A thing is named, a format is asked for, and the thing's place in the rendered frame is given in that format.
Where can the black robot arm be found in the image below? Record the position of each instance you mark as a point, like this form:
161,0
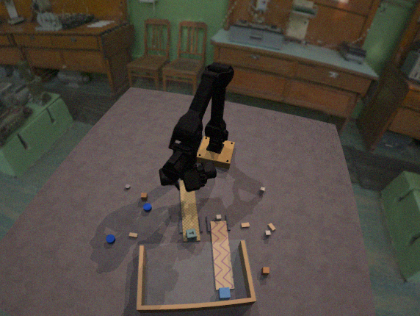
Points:
189,129

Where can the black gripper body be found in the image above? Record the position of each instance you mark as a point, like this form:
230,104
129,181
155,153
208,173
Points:
207,168

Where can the blue short cylinder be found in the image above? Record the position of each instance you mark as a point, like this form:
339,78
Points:
110,239
147,207

